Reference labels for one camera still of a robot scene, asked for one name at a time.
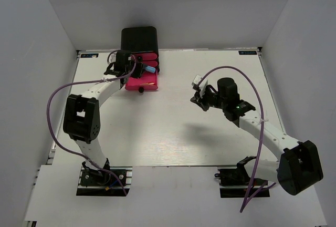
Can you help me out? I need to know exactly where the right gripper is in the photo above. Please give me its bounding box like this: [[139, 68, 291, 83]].
[[191, 86, 227, 111]]

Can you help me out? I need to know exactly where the pink drawer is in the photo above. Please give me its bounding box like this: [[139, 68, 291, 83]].
[[142, 60, 159, 68], [133, 53, 158, 61], [125, 71, 158, 93]]

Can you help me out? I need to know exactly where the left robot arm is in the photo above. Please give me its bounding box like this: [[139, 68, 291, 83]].
[[63, 50, 142, 184]]

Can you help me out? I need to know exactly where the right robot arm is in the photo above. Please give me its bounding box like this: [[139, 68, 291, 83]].
[[191, 75, 323, 195]]

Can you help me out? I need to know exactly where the black drawer cabinet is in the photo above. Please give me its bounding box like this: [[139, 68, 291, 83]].
[[120, 26, 160, 73]]

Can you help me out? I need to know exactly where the left blue table sticker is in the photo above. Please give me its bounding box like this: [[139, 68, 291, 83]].
[[80, 53, 99, 58]]

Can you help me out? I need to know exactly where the blue table sticker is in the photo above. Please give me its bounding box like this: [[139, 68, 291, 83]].
[[238, 50, 257, 55], [80, 53, 99, 58]]

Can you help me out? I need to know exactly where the right blue table sticker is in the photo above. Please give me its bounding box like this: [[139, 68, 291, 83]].
[[238, 50, 257, 55]]

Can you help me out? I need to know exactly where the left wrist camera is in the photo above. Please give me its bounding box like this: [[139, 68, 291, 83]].
[[107, 53, 116, 64]]

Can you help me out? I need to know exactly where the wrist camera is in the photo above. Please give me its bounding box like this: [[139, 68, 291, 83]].
[[107, 53, 116, 64], [192, 75, 208, 98]]

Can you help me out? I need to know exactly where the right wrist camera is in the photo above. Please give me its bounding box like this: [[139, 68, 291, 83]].
[[192, 75, 208, 98]]

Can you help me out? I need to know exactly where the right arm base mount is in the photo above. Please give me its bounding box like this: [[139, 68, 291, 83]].
[[214, 156, 256, 199]]

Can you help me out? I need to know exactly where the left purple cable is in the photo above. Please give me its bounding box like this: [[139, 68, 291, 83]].
[[46, 49, 139, 195]]

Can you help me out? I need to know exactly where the purple cable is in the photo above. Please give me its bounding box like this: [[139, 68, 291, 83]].
[[196, 66, 276, 213], [46, 49, 139, 195]]

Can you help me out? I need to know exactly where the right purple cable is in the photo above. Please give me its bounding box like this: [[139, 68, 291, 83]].
[[196, 66, 276, 213]]

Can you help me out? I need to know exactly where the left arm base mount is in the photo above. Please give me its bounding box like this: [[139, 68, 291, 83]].
[[76, 167, 133, 197]]

